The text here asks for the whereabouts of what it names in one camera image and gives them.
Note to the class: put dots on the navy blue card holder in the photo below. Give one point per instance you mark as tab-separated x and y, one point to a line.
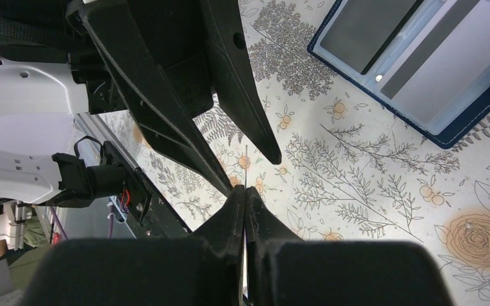
435	73

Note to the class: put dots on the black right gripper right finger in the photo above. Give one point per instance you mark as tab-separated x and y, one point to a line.
284	269

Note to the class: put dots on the silver credit card with chip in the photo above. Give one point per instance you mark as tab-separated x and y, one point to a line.
246	166

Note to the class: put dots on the card inside holder sleeve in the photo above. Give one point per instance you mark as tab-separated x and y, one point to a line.
364	29

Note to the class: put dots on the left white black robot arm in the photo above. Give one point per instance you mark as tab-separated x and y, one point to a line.
38	103

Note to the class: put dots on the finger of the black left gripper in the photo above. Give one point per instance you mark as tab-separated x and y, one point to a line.
233	77

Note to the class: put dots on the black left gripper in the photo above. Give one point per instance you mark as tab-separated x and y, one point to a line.
152	52

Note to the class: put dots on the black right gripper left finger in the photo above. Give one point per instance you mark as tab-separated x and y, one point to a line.
203	268

